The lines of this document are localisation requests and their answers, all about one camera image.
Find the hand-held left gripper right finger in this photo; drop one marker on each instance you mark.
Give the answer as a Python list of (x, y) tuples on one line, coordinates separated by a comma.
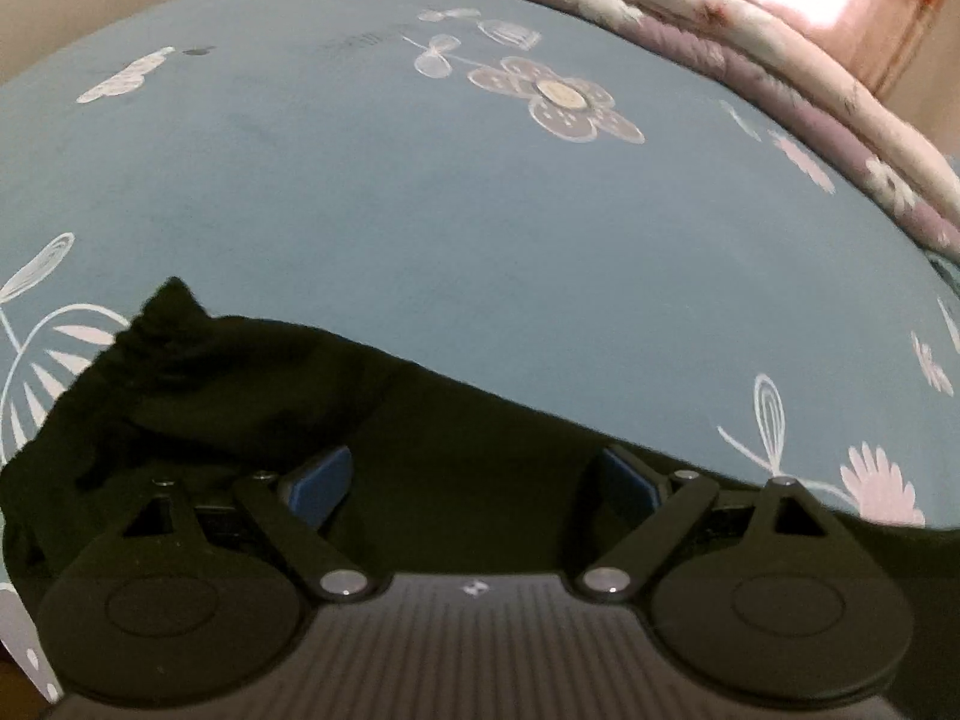
[(628, 484)]

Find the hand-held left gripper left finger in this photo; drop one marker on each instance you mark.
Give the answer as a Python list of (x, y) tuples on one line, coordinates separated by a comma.
[(322, 486)]

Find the pink checked curtain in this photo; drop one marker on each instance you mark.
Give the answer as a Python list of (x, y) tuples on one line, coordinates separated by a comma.
[(885, 7)]

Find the bed with blue floral sheet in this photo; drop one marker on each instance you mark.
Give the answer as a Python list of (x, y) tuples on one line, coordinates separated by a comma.
[(412, 225)]

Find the black pants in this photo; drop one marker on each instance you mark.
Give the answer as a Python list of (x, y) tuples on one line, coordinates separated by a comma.
[(450, 480)]

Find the folded floral quilt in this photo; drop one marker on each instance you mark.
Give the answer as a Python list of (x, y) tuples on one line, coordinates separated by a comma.
[(712, 22)]

